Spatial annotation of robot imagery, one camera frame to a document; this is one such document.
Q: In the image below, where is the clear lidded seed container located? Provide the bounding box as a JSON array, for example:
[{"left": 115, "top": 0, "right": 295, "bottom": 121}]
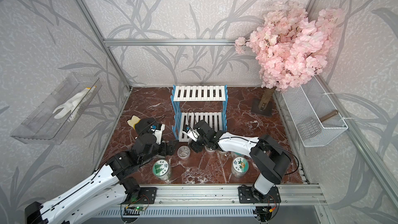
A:
[{"left": 177, "top": 146, "right": 191, "bottom": 160}]

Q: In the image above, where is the clear plastic seed container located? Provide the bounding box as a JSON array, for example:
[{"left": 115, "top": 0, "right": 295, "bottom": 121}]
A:
[{"left": 205, "top": 146, "right": 217, "bottom": 154}]

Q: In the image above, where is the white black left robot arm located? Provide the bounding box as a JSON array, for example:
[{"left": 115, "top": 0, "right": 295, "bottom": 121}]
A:
[{"left": 24, "top": 116, "right": 179, "bottom": 224}]

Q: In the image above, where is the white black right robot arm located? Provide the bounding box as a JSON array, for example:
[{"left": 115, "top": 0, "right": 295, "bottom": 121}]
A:
[{"left": 182, "top": 120, "right": 293, "bottom": 195}]

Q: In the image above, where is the blue and white wooden shelf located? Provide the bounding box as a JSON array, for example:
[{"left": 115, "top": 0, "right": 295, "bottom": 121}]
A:
[{"left": 171, "top": 85, "right": 228, "bottom": 143}]

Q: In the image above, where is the green tree label jar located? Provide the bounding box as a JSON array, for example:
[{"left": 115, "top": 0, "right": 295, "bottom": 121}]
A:
[{"left": 152, "top": 159, "right": 172, "bottom": 180}]

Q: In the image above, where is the flower label jar right front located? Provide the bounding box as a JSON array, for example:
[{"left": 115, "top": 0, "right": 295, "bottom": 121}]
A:
[{"left": 231, "top": 157, "right": 249, "bottom": 178}]

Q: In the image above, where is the black and yellow work glove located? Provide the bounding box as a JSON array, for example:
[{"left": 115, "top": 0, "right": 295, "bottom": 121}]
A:
[{"left": 127, "top": 115, "right": 141, "bottom": 129}]

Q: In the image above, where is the white glove in tray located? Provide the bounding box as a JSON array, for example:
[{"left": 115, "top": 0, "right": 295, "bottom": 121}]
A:
[{"left": 52, "top": 86, "right": 96, "bottom": 122}]

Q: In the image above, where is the pink blossom artificial tree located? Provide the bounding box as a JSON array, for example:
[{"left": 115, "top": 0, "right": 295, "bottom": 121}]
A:
[{"left": 235, "top": 2, "right": 343, "bottom": 116}]

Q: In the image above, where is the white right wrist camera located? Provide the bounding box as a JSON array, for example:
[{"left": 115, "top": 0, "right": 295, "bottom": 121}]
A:
[{"left": 182, "top": 125, "right": 199, "bottom": 142}]

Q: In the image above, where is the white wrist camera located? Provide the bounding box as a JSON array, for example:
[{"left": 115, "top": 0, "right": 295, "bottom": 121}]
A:
[
  {"left": 151, "top": 123, "right": 165, "bottom": 145},
  {"left": 182, "top": 125, "right": 199, "bottom": 142}
]

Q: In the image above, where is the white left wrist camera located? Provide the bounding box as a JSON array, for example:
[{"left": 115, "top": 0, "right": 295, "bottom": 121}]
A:
[{"left": 151, "top": 123, "right": 165, "bottom": 145}]

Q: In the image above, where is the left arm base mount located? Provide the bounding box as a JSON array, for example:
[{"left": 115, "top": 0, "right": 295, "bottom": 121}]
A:
[{"left": 123, "top": 187, "right": 157, "bottom": 205}]

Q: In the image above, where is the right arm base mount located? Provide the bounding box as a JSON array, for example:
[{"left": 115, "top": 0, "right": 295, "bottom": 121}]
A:
[{"left": 238, "top": 185, "right": 281, "bottom": 204}]

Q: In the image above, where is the aluminium front rail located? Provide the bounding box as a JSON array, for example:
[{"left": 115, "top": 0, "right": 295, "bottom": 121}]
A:
[{"left": 136, "top": 183, "right": 327, "bottom": 207}]

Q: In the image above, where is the white wire mesh basket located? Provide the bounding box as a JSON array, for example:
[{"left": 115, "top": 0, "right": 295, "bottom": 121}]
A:
[{"left": 282, "top": 77, "right": 348, "bottom": 147}]

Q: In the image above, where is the clear acrylic wall tray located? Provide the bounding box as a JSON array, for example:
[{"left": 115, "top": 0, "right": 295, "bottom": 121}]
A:
[{"left": 10, "top": 73, "right": 102, "bottom": 145}]

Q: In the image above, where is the wooden handled brush in basket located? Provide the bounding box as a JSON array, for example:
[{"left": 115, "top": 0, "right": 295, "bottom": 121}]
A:
[{"left": 319, "top": 110, "right": 339, "bottom": 123}]

